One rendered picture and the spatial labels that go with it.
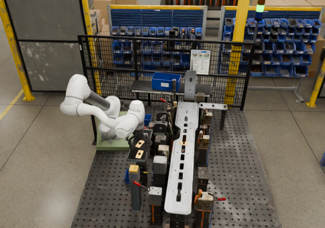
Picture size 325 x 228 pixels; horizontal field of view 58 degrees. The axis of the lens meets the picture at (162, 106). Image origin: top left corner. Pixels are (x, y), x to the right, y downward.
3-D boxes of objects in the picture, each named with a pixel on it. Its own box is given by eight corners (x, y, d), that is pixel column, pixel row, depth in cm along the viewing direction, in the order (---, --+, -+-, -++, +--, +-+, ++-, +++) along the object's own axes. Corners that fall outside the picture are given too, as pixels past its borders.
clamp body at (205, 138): (208, 169, 272) (211, 140, 253) (194, 167, 274) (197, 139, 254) (208, 162, 280) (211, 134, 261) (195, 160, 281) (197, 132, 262)
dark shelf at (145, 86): (211, 97, 319) (211, 94, 317) (129, 92, 328) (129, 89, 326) (211, 87, 337) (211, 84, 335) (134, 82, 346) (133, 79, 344)
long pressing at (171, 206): (195, 216, 198) (195, 214, 197) (161, 212, 200) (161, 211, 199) (199, 103, 311) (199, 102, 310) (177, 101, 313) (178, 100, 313)
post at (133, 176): (140, 212, 233) (138, 174, 209) (131, 211, 234) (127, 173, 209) (142, 205, 240) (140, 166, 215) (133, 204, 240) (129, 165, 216)
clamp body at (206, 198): (211, 234, 219) (216, 202, 198) (191, 231, 220) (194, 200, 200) (211, 221, 227) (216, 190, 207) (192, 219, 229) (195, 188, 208)
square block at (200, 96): (201, 123, 329) (204, 96, 309) (194, 122, 330) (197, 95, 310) (201, 119, 336) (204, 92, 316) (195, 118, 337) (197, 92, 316)
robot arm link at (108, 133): (99, 137, 287) (94, 134, 266) (103, 119, 291) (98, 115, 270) (115, 140, 286) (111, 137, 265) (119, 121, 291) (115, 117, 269)
